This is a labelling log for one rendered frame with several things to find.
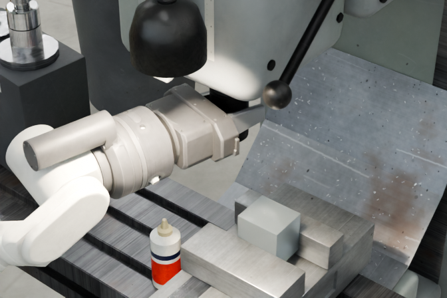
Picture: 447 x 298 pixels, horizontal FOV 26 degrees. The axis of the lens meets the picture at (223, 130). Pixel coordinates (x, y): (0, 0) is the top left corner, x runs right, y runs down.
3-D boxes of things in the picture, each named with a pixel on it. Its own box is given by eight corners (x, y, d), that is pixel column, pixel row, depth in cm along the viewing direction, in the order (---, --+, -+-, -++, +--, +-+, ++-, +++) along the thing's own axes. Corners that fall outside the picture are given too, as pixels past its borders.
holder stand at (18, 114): (32, 190, 147) (16, 78, 135) (-46, 131, 160) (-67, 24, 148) (96, 157, 154) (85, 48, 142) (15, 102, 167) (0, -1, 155)
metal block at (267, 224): (275, 271, 120) (277, 235, 117) (237, 251, 123) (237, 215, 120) (298, 249, 124) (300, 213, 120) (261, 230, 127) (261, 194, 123)
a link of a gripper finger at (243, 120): (260, 121, 117) (219, 139, 114) (261, 98, 115) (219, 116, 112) (269, 127, 116) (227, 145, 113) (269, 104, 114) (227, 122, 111)
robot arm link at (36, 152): (144, 205, 109) (54, 247, 103) (94, 150, 115) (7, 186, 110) (146, 131, 102) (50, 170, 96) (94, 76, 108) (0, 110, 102)
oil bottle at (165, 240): (168, 296, 128) (165, 233, 122) (146, 283, 130) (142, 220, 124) (188, 279, 131) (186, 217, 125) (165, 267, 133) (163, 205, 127)
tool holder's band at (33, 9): (35, 1, 141) (34, -5, 141) (42, 16, 138) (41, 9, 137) (2, 6, 140) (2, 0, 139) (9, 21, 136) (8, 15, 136)
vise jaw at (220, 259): (277, 322, 115) (277, 298, 113) (179, 269, 123) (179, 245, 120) (304, 294, 119) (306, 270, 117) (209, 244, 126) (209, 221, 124)
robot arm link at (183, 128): (241, 110, 108) (150, 148, 102) (239, 178, 113) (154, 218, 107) (176, 63, 116) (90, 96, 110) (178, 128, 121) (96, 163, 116)
